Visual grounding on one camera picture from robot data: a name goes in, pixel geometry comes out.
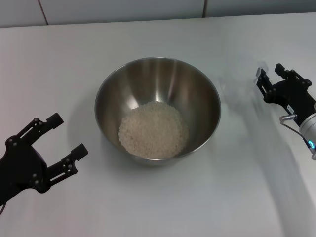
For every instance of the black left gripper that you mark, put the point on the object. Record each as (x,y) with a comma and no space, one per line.
(21,168)

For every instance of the stainless steel mixing bowl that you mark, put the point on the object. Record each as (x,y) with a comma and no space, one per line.
(111,103)

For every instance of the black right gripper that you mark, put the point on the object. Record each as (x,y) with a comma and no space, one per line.
(293,96)

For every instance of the white uncooked rice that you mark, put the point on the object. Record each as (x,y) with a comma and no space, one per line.
(153,130)

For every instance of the clear plastic measuring cup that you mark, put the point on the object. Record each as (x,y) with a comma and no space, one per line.
(237,93)

